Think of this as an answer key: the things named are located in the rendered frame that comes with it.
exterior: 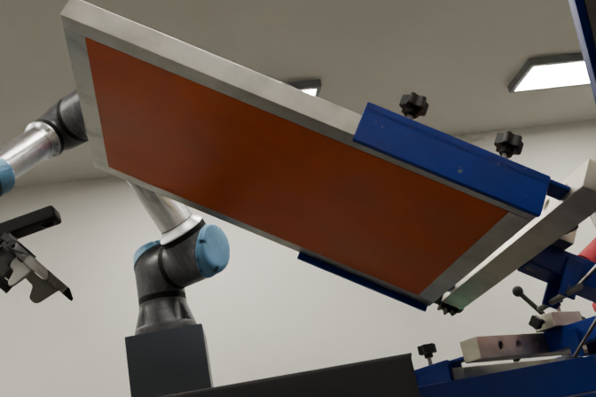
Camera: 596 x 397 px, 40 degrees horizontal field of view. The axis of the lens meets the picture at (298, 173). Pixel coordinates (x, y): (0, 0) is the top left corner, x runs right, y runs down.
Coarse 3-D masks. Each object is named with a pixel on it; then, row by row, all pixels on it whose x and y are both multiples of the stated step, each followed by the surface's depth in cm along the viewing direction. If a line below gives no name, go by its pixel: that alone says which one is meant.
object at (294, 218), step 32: (128, 128) 151; (128, 160) 165; (160, 160) 159; (192, 160) 153; (192, 192) 167; (224, 192) 161; (256, 192) 155; (288, 192) 149; (256, 224) 170; (288, 224) 163; (320, 224) 157; (352, 224) 151; (352, 256) 165; (384, 256) 159; (416, 256) 153; (416, 288) 168
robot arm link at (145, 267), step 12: (156, 240) 199; (144, 252) 198; (156, 252) 196; (144, 264) 197; (156, 264) 194; (144, 276) 196; (156, 276) 194; (168, 276) 193; (144, 288) 195; (156, 288) 194; (168, 288) 194; (180, 288) 196
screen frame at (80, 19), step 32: (64, 32) 127; (96, 32) 123; (128, 32) 123; (160, 64) 125; (192, 64) 123; (224, 64) 123; (256, 96) 122; (288, 96) 123; (96, 128) 157; (320, 128) 124; (352, 128) 122; (96, 160) 172; (160, 192) 174; (512, 224) 128; (320, 256) 172; (480, 256) 142; (448, 288) 161
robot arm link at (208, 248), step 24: (72, 96) 184; (72, 120) 183; (144, 192) 187; (168, 216) 188; (192, 216) 191; (168, 240) 188; (192, 240) 188; (216, 240) 191; (168, 264) 192; (192, 264) 188; (216, 264) 189
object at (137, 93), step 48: (96, 48) 128; (96, 96) 143; (144, 96) 136; (192, 96) 130; (192, 144) 146; (240, 144) 139; (288, 144) 132; (336, 144) 126; (336, 192) 141; (384, 192) 135; (432, 192) 128; (432, 240) 144
